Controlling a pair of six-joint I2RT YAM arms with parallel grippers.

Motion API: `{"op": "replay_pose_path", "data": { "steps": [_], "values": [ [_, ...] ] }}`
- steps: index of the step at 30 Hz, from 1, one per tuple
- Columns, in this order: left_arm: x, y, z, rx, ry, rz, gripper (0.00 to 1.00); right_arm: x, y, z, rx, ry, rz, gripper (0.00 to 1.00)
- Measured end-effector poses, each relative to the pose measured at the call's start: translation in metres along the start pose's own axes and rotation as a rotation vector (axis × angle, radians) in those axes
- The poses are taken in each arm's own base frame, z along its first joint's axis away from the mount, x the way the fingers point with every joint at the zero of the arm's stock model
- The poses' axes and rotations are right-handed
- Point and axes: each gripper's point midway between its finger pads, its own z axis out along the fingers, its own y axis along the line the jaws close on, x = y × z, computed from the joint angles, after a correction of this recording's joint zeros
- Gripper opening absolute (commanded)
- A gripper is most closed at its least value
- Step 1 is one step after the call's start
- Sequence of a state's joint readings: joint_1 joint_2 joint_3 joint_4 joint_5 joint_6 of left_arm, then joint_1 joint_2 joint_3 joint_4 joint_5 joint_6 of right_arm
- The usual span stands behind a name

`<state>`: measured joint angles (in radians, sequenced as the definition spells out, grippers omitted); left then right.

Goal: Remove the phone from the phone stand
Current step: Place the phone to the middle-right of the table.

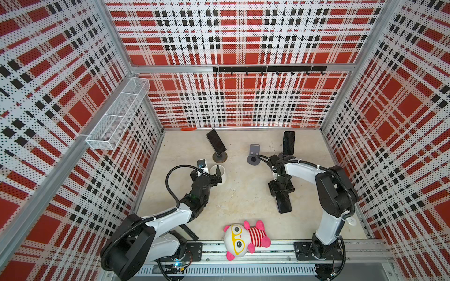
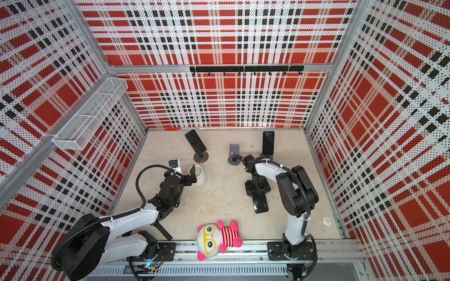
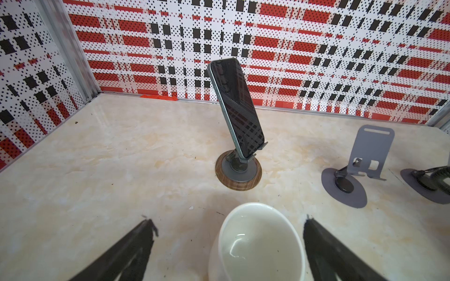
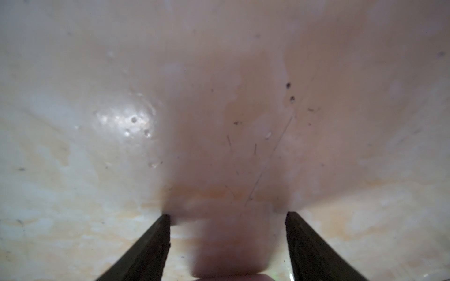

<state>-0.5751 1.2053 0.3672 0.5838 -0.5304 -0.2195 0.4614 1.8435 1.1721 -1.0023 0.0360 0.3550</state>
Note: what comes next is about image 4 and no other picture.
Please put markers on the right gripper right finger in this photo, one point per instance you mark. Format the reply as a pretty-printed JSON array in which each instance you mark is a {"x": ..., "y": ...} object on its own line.
[{"x": 312, "y": 258}]

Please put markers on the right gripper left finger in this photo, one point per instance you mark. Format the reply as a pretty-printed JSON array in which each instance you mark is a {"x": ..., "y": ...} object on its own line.
[{"x": 145, "y": 260}]

